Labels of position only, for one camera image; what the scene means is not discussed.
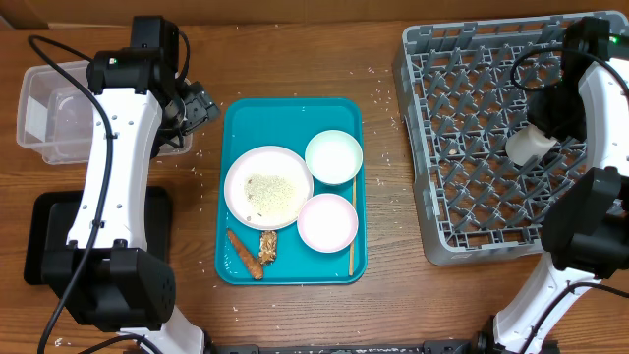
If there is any white cup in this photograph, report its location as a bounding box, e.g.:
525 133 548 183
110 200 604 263
505 124 557 166

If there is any light green bowl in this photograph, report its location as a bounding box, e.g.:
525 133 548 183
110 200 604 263
305 130 364 185

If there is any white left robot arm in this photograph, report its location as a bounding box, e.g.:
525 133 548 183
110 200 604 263
39 41 213 353

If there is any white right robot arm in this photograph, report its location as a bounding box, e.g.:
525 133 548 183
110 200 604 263
470 17 628 353

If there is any grey dishwasher rack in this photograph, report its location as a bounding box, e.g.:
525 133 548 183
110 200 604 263
391 10 629 267

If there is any teal plastic tray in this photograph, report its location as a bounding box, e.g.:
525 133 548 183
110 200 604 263
215 97 368 285

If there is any large pink plate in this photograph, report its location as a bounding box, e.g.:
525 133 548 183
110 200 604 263
223 146 314 231

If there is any clear plastic bin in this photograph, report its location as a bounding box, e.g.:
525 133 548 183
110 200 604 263
16 59 195 166

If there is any brown food scrap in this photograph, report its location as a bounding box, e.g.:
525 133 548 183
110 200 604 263
257 230 278 266

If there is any brown sausage piece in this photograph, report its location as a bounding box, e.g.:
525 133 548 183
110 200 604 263
227 229 264 280

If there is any black plastic tray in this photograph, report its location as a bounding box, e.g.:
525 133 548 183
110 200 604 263
24 186 173 285

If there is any wooden chopstick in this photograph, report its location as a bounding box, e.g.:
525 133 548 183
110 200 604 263
348 176 359 277

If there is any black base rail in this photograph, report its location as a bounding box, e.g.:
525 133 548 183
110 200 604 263
204 339 508 354

